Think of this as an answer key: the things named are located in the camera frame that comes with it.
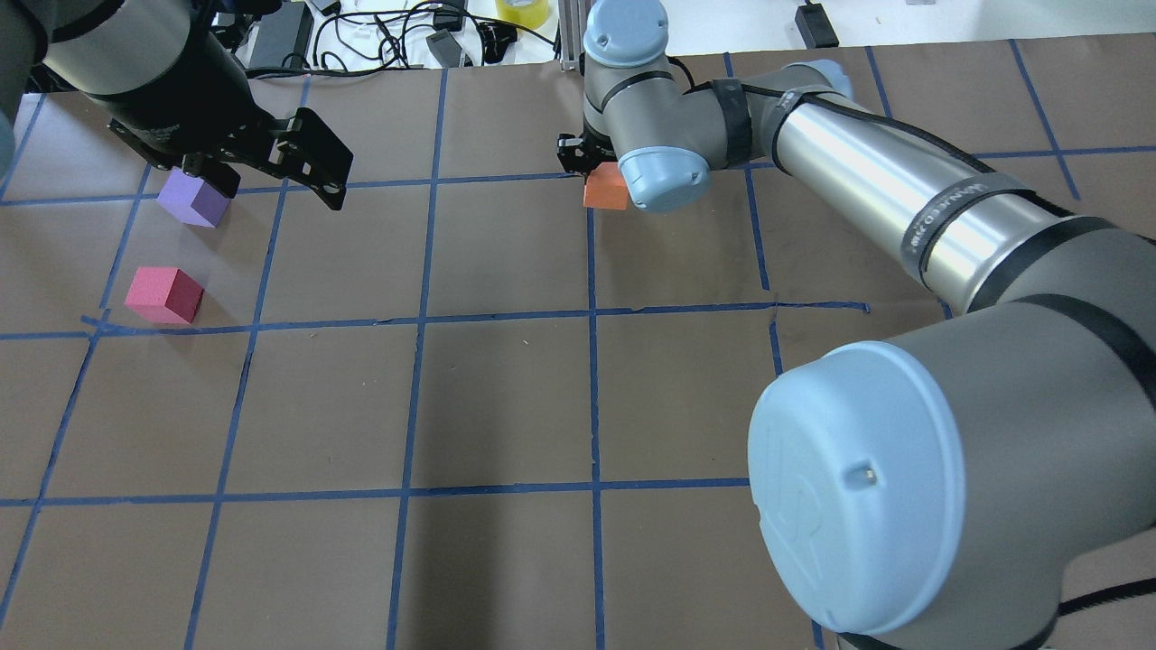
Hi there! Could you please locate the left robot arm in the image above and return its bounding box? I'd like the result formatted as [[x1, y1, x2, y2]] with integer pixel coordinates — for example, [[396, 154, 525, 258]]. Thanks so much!
[[1, 1, 354, 226]]

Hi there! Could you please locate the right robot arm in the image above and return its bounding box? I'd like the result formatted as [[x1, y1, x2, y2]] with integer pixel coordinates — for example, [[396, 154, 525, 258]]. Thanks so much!
[[558, 1, 1153, 649]]

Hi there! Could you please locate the yellow tape roll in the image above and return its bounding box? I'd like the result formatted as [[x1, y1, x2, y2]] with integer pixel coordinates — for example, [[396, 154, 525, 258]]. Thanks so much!
[[495, 0, 550, 30]]

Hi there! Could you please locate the purple foam cube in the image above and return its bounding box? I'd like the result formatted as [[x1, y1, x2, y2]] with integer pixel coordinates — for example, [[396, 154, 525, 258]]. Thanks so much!
[[157, 170, 232, 228]]

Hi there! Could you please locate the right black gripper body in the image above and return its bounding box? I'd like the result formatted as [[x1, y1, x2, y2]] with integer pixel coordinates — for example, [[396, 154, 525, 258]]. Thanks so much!
[[583, 131, 618, 168]]

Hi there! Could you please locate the orange foam cube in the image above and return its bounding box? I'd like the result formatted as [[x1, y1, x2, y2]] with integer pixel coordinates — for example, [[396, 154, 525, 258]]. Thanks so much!
[[583, 162, 631, 210]]

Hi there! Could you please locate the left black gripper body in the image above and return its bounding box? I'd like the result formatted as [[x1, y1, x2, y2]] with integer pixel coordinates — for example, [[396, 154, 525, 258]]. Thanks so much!
[[77, 19, 299, 177]]

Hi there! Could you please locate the aluminium frame post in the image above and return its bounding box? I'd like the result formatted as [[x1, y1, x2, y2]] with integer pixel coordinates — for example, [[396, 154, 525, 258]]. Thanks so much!
[[556, 0, 594, 71]]

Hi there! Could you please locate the grey usb hub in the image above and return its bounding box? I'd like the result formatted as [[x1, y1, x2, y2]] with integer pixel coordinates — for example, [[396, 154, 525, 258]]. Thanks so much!
[[425, 30, 474, 69]]

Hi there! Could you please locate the pink foam cube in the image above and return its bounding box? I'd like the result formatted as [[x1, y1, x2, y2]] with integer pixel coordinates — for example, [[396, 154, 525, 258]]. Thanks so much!
[[124, 266, 205, 325]]

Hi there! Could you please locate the small black adapter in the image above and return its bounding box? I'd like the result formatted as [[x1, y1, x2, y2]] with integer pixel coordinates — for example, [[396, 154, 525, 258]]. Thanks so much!
[[794, 1, 842, 50]]

